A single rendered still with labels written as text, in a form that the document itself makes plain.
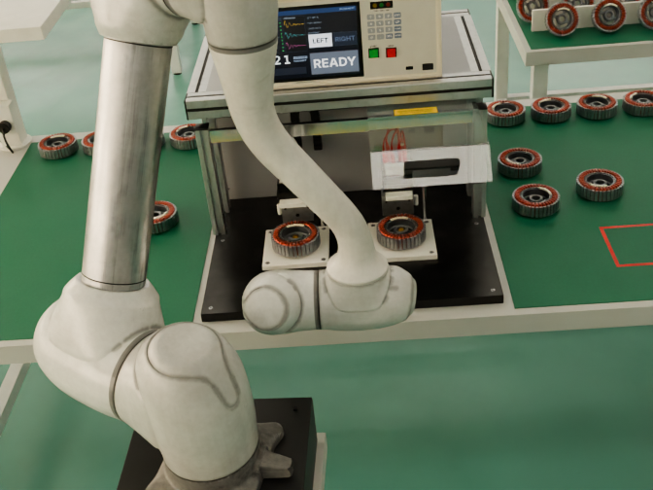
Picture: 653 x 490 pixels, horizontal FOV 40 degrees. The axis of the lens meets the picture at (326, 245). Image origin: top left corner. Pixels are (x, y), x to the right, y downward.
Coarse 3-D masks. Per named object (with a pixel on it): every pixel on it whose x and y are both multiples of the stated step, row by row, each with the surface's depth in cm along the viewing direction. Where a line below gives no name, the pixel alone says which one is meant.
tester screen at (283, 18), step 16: (288, 16) 191; (304, 16) 191; (320, 16) 191; (336, 16) 191; (352, 16) 191; (288, 32) 193; (304, 32) 193; (320, 32) 193; (288, 48) 195; (304, 48) 195; (320, 48) 195; (336, 48) 195; (352, 48) 195; (304, 64) 197
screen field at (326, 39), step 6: (312, 36) 193; (318, 36) 193; (324, 36) 193; (330, 36) 193; (336, 36) 193; (342, 36) 193; (348, 36) 193; (354, 36) 193; (312, 42) 194; (318, 42) 194; (324, 42) 194; (330, 42) 194; (336, 42) 194; (342, 42) 194; (348, 42) 194; (354, 42) 194
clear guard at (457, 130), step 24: (384, 120) 194; (408, 120) 193; (432, 120) 193; (456, 120) 192; (480, 120) 191; (384, 144) 185; (408, 144) 184; (432, 144) 184; (456, 144) 183; (480, 144) 182; (384, 168) 182; (480, 168) 181
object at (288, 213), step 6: (282, 210) 217; (288, 210) 217; (294, 210) 217; (300, 210) 217; (306, 210) 217; (288, 216) 218; (294, 216) 218; (300, 216) 218; (306, 216) 218; (312, 216) 218
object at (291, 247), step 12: (276, 228) 208; (288, 228) 209; (300, 228) 209; (312, 228) 206; (276, 240) 204; (288, 240) 207; (300, 240) 203; (312, 240) 203; (276, 252) 205; (288, 252) 203; (300, 252) 203; (312, 252) 204
